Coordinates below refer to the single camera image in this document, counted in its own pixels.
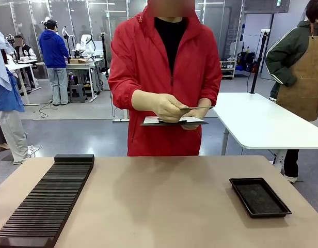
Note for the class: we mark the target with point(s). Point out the person's left hand beige glove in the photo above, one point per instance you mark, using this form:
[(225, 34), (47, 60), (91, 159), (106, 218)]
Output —
[(199, 112)]

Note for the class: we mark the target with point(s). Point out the person's right hand beige glove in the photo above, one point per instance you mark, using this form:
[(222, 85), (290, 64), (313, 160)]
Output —
[(159, 106)]

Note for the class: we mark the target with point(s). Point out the green PCB board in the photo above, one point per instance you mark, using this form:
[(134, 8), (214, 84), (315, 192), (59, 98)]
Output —
[(200, 107)]

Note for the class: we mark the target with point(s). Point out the black clipboard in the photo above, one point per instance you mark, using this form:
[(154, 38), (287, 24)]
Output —
[(148, 124)]

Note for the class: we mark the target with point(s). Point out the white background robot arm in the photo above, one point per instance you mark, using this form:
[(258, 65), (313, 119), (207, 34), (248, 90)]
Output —
[(85, 45)]

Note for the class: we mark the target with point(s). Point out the black slotted PCB rack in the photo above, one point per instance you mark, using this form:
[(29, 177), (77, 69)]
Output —
[(50, 193)]

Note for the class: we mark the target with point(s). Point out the white paper sheet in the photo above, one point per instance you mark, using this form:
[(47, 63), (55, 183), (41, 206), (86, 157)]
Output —
[(150, 120)]

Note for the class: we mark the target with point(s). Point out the person in red jacket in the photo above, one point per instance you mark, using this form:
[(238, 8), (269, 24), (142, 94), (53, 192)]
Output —
[(148, 64)]

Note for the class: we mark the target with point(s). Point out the white storage shelf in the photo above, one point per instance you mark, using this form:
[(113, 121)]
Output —
[(228, 69)]

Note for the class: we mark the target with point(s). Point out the white table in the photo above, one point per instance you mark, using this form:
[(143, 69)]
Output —
[(264, 124)]

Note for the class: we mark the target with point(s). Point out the black pole stand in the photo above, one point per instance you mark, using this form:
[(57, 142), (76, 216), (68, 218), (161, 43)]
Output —
[(259, 59)]

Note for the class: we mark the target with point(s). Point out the black step stool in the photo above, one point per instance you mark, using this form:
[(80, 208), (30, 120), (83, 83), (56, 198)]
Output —
[(77, 93)]

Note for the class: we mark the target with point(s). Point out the cardboard box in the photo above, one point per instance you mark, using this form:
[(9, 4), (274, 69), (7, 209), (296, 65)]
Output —
[(77, 61)]

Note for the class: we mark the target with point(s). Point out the black rectangular tray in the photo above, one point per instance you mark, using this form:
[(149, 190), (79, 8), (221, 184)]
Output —
[(259, 199)]

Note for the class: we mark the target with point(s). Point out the person in brown apron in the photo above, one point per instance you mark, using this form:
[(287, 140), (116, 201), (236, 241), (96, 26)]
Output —
[(303, 77)]

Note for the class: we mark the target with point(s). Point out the man in blue hoodie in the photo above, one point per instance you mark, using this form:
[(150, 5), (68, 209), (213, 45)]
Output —
[(53, 51)]

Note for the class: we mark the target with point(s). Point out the white desk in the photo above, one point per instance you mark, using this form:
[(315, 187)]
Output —
[(22, 67)]

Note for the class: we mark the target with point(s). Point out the seated person varsity jacket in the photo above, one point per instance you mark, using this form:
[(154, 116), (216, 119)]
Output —
[(26, 51)]

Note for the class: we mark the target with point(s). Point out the person in light blue shirt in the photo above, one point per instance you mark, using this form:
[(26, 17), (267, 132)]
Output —
[(4, 98)]

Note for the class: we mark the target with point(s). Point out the white frame workbench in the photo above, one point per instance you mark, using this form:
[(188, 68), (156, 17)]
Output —
[(93, 77)]

